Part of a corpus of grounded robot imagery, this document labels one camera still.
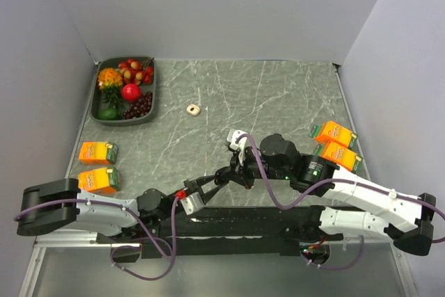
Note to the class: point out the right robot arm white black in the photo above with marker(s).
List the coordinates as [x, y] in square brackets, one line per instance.
[290, 176]

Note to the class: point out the beige earbud charging case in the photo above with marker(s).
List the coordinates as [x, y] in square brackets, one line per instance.
[193, 110]

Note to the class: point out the orange juice box upper left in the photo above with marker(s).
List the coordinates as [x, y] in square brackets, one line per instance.
[100, 153]

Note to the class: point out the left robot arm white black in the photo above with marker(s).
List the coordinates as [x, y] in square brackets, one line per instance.
[62, 204]

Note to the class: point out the dark grape bunch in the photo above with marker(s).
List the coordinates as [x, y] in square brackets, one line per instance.
[141, 107]

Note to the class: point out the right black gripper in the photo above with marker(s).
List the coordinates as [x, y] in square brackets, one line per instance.
[238, 171]

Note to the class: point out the orange flower fruit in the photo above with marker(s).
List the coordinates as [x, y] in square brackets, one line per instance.
[109, 77]

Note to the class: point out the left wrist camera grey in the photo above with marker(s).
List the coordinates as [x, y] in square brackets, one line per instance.
[191, 203]

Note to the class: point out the orange juice box lower right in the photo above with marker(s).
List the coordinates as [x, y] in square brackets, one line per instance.
[340, 155]

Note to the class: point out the orange juice box upper right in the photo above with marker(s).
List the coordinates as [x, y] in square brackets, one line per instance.
[331, 131]

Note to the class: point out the dark grey fruit tray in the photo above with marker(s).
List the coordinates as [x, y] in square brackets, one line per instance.
[111, 97]

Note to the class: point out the green avocado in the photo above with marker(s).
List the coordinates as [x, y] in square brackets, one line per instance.
[109, 114]

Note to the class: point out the black earbud charging case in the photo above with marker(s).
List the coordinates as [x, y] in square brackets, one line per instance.
[220, 180]

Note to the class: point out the red apple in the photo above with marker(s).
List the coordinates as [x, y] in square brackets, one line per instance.
[131, 92]

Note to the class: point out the orange juice box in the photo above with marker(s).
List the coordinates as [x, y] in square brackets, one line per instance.
[340, 155]
[331, 131]
[100, 153]
[106, 180]

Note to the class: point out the red cherry bunch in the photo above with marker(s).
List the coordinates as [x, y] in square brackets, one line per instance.
[137, 72]

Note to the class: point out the orange juice box lower left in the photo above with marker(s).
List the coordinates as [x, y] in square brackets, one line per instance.
[106, 180]

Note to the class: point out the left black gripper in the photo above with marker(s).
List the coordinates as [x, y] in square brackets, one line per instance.
[196, 186]

